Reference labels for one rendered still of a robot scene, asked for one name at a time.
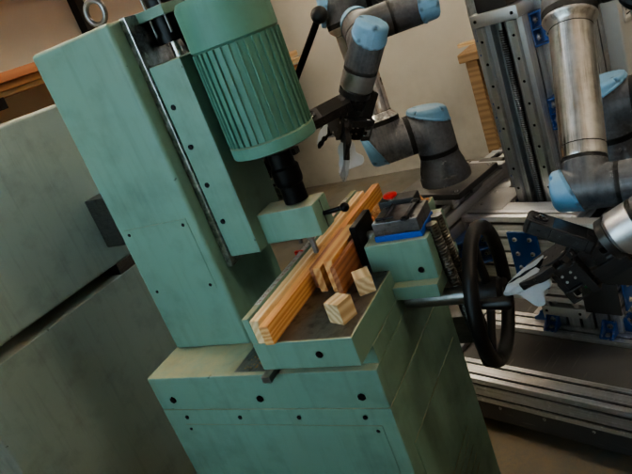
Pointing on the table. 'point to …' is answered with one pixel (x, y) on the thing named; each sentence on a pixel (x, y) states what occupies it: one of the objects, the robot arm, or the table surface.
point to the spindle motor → (246, 74)
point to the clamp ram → (362, 229)
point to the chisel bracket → (295, 219)
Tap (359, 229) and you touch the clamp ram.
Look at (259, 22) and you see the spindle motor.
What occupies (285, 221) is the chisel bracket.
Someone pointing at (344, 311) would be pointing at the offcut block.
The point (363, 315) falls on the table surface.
